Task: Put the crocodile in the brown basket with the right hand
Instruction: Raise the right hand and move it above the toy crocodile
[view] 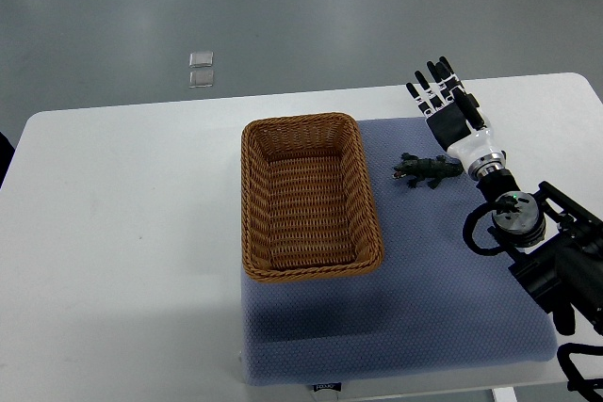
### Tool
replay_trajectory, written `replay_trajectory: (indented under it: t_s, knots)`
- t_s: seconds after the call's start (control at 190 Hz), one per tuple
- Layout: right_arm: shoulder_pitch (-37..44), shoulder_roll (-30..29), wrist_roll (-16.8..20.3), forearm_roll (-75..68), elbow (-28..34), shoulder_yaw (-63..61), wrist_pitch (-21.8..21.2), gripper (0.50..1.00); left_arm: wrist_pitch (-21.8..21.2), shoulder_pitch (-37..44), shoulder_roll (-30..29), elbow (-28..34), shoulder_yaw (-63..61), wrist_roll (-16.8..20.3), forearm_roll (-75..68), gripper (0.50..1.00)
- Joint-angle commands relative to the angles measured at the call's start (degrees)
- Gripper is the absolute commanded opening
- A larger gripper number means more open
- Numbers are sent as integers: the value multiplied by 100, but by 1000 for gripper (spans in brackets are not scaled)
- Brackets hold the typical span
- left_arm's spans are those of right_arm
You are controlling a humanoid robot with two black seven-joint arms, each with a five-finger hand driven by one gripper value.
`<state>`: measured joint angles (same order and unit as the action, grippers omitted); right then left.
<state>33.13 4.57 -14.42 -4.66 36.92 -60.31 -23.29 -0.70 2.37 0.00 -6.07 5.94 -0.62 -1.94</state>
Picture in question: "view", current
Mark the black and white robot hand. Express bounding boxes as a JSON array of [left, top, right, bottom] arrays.
[[406, 56, 506, 181]]

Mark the dark toy crocodile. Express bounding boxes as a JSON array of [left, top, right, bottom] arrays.
[[392, 153, 464, 189]]

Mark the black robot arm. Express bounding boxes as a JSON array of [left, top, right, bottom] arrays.
[[463, 169, 602, 336]]

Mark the brown wicker basket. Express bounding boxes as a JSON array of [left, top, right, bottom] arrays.
[[240, 113, 384, 283]]

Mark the blue-grey foam cushion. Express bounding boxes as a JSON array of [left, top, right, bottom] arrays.
[[241, 118, 557, 385]]

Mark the upper metal floor plate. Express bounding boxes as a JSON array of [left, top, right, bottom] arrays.
[[188, 51, 214, 68]]

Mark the metal floor plate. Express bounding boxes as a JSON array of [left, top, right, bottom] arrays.
[[188, 51, 214, 68], [188, 69, 214, 88]]

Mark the lower metal floor plate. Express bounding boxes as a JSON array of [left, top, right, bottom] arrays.
[[188, 69, 214, 88]]

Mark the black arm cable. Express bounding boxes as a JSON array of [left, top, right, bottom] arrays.
[[462, 201, 508, 256]]

